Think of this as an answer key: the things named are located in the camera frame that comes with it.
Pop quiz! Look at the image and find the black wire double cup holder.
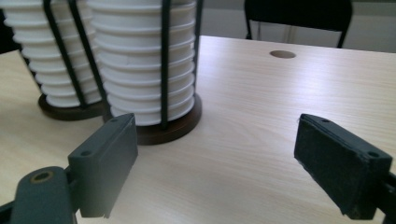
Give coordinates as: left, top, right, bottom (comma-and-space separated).
36, 0, 205, 147

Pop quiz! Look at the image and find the black folding chair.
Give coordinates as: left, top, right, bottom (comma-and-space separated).
243, 0, 355, 49

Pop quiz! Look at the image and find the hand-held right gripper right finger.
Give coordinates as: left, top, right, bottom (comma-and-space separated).
293, 113, 393, 220

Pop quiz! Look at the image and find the round table cable hole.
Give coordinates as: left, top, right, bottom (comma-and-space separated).
269, 49, 297, 60

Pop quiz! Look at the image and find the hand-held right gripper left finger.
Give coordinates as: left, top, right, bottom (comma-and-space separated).
67, 113, 139, 219

